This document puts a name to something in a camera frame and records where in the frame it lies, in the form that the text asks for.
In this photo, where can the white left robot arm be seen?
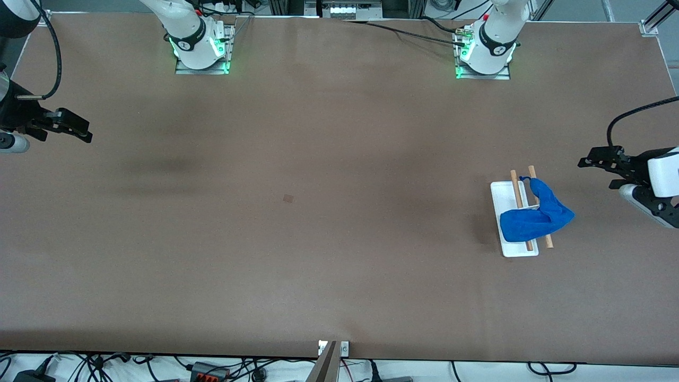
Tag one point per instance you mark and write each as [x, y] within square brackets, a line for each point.
[493, 32]

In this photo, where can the white power strip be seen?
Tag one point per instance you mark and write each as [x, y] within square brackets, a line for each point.
[345, 9]

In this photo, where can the small metal bracket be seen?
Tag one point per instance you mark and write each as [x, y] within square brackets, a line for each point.
[345, 348]

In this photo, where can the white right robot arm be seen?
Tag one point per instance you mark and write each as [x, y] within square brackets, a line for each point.
[191, 32]

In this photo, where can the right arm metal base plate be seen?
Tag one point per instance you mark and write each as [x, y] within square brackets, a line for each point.
[229, 48]

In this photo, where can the brown camera post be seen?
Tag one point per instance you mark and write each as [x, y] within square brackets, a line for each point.
[324, 366]

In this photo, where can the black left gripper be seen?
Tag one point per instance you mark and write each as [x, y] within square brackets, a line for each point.
[634, 164]

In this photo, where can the black box with red connectors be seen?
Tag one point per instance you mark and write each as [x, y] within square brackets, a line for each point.
[209, 372]

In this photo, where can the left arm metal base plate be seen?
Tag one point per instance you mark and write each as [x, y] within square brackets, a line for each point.
[480, 76]

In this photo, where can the aluminium frame corner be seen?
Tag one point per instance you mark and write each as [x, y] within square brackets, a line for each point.
[652, 24]
[45, 18]

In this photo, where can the black plug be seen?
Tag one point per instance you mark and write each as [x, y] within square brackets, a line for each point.
[374, 371]

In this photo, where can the white rack with wooden bars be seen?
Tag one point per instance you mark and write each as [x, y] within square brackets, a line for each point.
[504, 196]

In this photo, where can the blue towel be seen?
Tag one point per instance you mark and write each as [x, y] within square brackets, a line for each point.
[530, 225]

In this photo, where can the black power adapter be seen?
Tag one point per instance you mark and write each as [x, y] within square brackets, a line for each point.
[32, 376]

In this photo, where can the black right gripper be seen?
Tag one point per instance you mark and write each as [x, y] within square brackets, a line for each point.
[17, 114]

